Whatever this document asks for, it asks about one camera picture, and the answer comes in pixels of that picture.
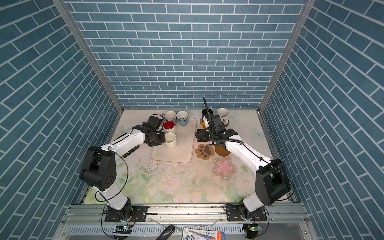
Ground light blue floral mug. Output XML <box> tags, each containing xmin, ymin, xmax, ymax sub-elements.
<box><xmin>177</xmin><ymin>111</ymin><xmax>188</xmax><ymax>127</ymax></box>

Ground white speckled mug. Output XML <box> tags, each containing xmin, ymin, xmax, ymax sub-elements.
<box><xmin>217</xmin><ymin>108</ymin><xmax>229</xmax><ymax>121</ymax></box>

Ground white mug grey handle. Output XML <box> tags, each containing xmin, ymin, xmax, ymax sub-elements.
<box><xmin>164</xmin><ymin>111</ymin><xmax>177</xmax><ymax>124</ymax></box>

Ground brown paw print coaster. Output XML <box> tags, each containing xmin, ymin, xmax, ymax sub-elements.
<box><xmin>195</xmin><ymin>144</ymin><xmax>215</xmax><ymax>161</ymax></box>

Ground brown cork round coaster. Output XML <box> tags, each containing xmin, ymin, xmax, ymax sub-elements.
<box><xmin>215</xmin><ymin>146</ymin><xmax>231</xmax><ymax>157</ymax></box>

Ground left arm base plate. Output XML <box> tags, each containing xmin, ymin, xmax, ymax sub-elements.
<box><xmin>103</xmin><ymin>205</ymin><xmax>148</xmax><ymax>223</ymax></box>

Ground pink flower coaster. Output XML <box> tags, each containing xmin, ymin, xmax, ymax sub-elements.
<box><xmin>212</xmin><ymin>156</ymin><xmax>238</xmax><ymax>181</ymax></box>

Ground black calculator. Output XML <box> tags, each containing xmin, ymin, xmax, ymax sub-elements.
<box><xmin>122</xmin><ymin>145</ymin><xmax>140</xmax><ymax>158</ymax></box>

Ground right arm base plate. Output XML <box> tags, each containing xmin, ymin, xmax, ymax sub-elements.
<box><xmin>223</xmin><ymin>203</ymin><xmax>267</xmax><ymax>222</ymax></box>

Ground black mug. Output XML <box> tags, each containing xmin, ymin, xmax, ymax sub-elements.
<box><xmin>202</xmin><ymin>109</ymin><xmax>213</xmax><ymax>120</ymax></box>

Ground black handheld device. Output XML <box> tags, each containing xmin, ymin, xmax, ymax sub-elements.
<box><xmin>156</xmin><ymin>225</ymin><xmax>176</xmax><ymax>240</ymax></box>

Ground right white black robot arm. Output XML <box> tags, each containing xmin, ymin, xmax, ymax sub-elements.
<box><xmin>196</xmin><ymin>114</ymin><xmax>291</xmax><ymax>219</ymax></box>

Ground beige serving tray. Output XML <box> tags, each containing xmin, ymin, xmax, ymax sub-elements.
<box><xmin>150</xmin><ymin>118</ymin><xmax>197</xmax><ymax>163</ymax></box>

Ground green circuit board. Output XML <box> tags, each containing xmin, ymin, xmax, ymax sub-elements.
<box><xmin>113</xmin><ymin>225</ymin><xmax>133</xmax><ymax>235</ymax></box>

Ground aluminium front rail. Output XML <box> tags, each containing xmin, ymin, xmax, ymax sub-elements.
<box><xmin>53</xmin><ymin>202</ymin><xmax>317</xmax><ymax>240</ymax></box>

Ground blue white printed package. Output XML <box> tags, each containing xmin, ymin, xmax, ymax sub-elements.
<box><xmin>182</xmin><ymin>228</ymin><xmax>226</xmax><ymax>240</ymax></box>

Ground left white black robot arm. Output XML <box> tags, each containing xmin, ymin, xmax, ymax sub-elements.
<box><xmin>80</xmin><ymin>114</ymin><xmax>166</xmax><ymax>211</ymax></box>

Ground red inside mug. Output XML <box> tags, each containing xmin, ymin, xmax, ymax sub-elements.
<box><xmin>163</xmin><ymin>121</ymin><xmax>176</xmax><ymax>134</ymax></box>

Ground cream white mug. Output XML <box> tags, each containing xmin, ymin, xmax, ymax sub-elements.
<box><xmin>165</xmin><ymin>132</ymin><xmax>177</xmax><ymax>149</ymax></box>

